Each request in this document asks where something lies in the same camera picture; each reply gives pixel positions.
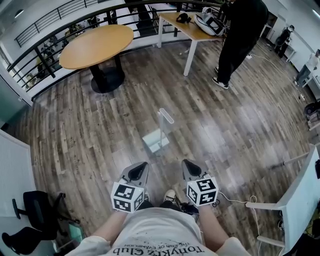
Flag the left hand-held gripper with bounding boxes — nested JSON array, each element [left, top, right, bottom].
[[110, 161, 150, 213]]

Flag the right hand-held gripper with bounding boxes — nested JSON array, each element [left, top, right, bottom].
[[181, 159, 220, 207]]

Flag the white dustpan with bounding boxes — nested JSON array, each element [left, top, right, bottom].
[[141, 107, 175, 155]]

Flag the person's left forearm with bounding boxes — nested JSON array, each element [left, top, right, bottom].
[[88, 209, 128, 247]]

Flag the person's right forearm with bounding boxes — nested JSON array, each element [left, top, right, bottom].
[[198, 203, 232, 247]]

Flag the person's black trousers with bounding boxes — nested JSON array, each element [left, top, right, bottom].
[[136, 199, 186, 213]]

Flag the person's right cream shoe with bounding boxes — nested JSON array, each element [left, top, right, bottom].
[[163, 189, 177, 203]]

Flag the person's white printed shirt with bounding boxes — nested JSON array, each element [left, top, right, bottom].
[[66, 207, 253, 256]]

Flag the teal plastic container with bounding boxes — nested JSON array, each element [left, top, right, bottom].
[[68, 222, 83, 241]]

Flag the black office chair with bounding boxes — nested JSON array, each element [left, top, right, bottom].
[[1, 189, 81, 249]]

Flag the white desk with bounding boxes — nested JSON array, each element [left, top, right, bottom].
[[244, 143, 320, 255]]

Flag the black floor fan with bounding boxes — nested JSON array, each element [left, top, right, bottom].
[[304, 101, 320, 118]]

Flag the round wooden table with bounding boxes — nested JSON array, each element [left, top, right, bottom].
[[59, 24, 135, 94]]

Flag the black metal railing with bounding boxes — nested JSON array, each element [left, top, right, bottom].
[[6, 0, 226, 100]]

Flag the rectangular wooden white-legged table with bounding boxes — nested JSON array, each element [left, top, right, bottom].
[[157, 11, 227, 77]]

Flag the white rounded case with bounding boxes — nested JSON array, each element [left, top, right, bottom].
[[193, 12, 227, 36]]

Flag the black headphones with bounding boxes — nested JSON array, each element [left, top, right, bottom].
[[175, 12, 192, 24]]

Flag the black strap bundle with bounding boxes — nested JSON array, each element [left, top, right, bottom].
[[173, 194, 200, 216]]

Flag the white cable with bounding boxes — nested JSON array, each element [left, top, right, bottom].
[[218, 191, 262, 253]]

